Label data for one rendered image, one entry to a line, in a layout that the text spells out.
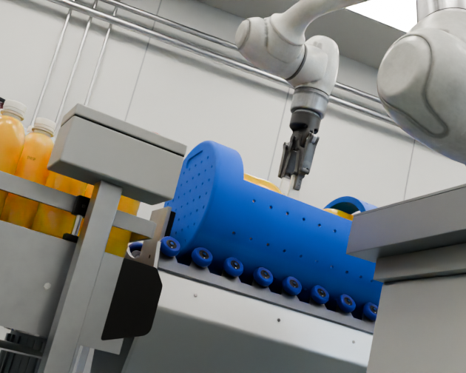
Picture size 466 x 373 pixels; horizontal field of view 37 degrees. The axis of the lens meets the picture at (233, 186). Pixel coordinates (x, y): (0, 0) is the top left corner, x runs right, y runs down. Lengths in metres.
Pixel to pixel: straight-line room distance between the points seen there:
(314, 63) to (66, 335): 0.94
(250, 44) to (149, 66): 3.60
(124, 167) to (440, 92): 0.50
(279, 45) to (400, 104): 0.67
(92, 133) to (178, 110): 4.05
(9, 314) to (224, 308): 0.45
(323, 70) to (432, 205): 0.77
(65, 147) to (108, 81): 4.04
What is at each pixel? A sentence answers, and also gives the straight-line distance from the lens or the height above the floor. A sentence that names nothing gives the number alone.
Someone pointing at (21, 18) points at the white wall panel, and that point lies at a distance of 5.27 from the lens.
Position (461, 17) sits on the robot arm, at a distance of 1.12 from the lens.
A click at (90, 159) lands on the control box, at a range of 1.12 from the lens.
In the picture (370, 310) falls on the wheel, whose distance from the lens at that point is 1.64.
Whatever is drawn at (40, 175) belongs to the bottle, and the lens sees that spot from 1.29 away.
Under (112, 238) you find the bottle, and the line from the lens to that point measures 1.35.
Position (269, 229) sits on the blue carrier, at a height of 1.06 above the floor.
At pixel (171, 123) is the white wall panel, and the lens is 5.13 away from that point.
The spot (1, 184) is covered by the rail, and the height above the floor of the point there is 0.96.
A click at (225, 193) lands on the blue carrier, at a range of 1.43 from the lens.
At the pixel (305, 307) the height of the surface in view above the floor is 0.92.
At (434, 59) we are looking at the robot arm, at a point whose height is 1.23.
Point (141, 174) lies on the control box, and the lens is 1.15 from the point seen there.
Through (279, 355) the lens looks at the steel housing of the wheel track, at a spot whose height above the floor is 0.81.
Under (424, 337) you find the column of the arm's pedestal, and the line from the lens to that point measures 1.07.
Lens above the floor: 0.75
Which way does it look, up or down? 15 degrees up
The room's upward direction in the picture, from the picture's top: 14 degrees clockwise
